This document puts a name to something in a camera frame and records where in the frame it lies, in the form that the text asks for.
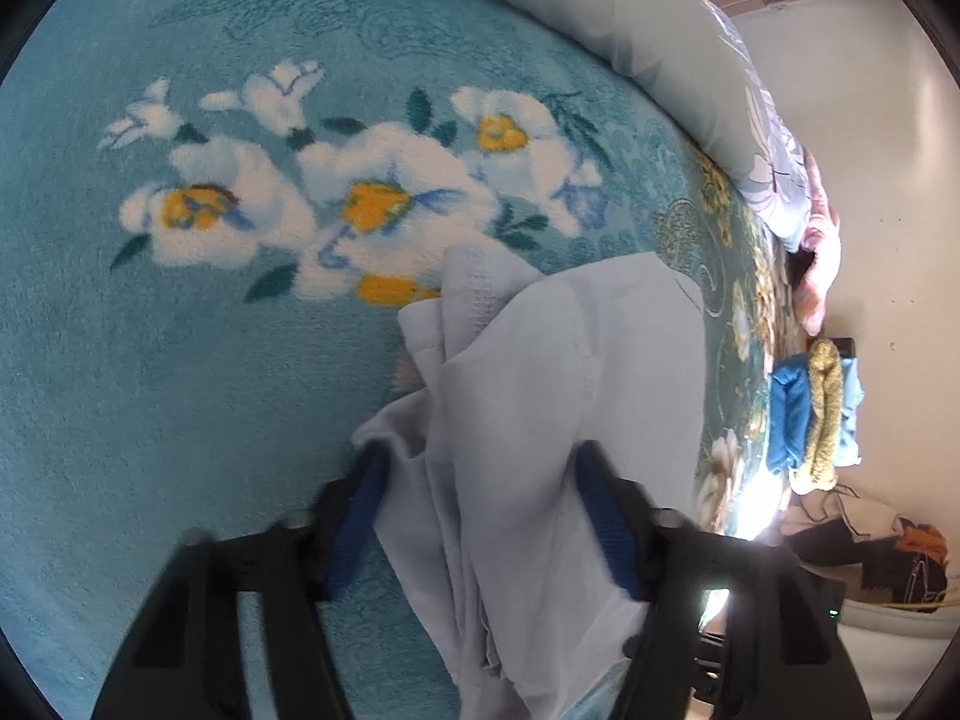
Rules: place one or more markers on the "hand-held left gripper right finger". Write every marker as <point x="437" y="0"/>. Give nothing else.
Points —
<point x="607" y="532"/>

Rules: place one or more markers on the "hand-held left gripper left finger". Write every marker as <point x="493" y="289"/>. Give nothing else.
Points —
<point x="360" y="517"/>

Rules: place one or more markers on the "white printed garment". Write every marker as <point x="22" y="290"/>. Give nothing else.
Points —
<point x="525" y="405"/>

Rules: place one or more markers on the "pile of dark clothes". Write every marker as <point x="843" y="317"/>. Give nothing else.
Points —
<point x="862" y="547"/>

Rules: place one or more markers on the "folded dark blue garment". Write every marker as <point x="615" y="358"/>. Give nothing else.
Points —
<point x="791" y="420"/>

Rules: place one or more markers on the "folded yellow towel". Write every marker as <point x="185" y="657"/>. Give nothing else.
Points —
<point x="823" y="420"/>

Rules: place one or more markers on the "teal floral bed blanket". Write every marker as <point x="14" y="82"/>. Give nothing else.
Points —
<point x="150" y="390"/>

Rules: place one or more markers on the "folded light blue garment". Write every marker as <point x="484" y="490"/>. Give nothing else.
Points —
<point x="849" y="412"/>

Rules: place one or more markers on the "white basket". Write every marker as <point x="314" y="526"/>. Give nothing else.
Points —
<point x="900" y="622"/>

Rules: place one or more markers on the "blue daisy print duvet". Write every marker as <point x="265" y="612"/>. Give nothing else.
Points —
<point x="637" y="30"/>

